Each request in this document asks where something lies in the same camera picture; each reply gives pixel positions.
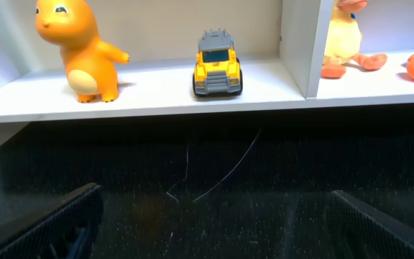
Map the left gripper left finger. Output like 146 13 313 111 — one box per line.
0 182 104 259

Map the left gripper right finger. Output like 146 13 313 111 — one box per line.
324 190 414 259

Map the grey and yellow toy truck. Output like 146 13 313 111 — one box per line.
191 28 244 98

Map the white shelf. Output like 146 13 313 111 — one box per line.
0 0 414 159

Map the orange dinosaur toy figure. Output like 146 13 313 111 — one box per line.
34 0 131 104

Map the yellow plush duck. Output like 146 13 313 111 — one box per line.
321 0 388 79

